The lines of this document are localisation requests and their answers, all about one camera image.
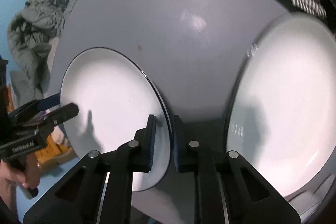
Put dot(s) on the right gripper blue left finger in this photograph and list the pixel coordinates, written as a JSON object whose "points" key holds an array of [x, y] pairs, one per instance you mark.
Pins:
{"points": [[137, 155]]}

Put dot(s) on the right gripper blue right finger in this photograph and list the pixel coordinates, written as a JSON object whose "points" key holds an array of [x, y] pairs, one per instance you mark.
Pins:
{"points": [[189, 154]]}

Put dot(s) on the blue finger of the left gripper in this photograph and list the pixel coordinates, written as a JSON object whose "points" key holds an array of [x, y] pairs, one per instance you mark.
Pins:
{"points": [[34, 107], [49, 121]]}

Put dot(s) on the person's left hand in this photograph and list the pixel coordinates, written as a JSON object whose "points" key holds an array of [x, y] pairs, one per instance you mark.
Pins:
{"points": [[11, 178]]}

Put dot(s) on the grey quilted duvet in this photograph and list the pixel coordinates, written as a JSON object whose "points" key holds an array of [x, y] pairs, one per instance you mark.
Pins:
{"points": [[30, 31]]}

